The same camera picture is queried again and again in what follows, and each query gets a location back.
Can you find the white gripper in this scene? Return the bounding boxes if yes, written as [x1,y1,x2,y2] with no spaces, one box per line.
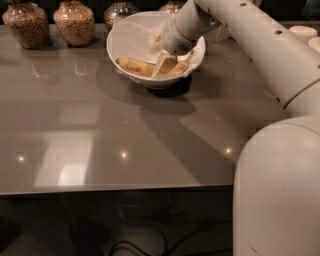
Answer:
[149,19,197,79]

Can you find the yellow banana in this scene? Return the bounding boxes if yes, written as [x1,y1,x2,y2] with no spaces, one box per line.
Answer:
[116,50,194,79]

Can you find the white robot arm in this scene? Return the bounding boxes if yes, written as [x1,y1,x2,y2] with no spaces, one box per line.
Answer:
[161,0,320,256]

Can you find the white paper napkin in bowl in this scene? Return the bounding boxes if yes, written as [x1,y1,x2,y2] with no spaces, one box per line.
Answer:
[110,14,203,78]

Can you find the white bowl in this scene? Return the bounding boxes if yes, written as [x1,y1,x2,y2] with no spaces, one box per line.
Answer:
[106,10,206,90]

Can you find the glass jar behind bowl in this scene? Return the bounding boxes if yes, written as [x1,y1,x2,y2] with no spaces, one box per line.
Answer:
[104,0,140,32]
[159,0,186,13]

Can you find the glass jar of cereal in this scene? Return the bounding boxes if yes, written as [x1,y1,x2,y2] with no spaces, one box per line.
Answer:
[53,0,95,47]
[2,0,50,49]

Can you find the glass jar of cereal far left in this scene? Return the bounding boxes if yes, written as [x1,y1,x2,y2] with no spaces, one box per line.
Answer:
[2,0,50,49]

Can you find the black cable under table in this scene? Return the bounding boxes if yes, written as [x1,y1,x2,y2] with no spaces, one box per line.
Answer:
[108,220,234,256]

